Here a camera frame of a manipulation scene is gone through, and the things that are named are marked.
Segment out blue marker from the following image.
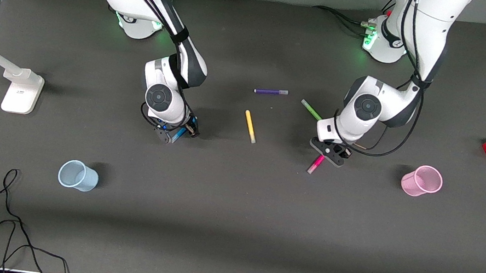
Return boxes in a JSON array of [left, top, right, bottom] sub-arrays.
[[171, 127, 187, 144]]

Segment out pink marker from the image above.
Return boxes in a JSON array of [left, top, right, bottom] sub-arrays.
[[307, 153, 326, 175]]

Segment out green marker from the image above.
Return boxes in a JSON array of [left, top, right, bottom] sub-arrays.
[[299, 99, 324, 122]]

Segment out yellow marker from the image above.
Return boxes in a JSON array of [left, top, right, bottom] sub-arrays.
[[241, 109, 260, 145]]

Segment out purple marker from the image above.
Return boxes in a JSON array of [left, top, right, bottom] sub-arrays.
[[254, 86, 289, 98]]

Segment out pink mesh cup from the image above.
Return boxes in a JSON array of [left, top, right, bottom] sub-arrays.
[[399, 162, 446, 201]]

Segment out light blue cup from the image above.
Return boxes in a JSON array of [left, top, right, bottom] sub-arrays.
[[56, 158, 101, 194]]

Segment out white stand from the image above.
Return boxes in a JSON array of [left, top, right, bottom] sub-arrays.
[[0, 28, 51, 116]]

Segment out left arm black cable bundle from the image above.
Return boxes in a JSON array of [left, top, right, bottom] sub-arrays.
[[329, 0, 438, 163]]

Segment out arm black cable bundle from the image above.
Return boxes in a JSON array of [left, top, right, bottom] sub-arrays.
[[44, 0, 217, 137], [329, 0, 438, 163]]

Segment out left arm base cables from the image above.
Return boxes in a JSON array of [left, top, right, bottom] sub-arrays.
[[309, 0, 396, 40]]

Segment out right arm black cable bundle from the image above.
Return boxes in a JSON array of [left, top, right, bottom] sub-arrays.
[[44, 0, 217, 137]]

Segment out loose black cable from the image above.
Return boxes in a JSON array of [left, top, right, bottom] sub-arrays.
[[0, 167, 81, 273]]

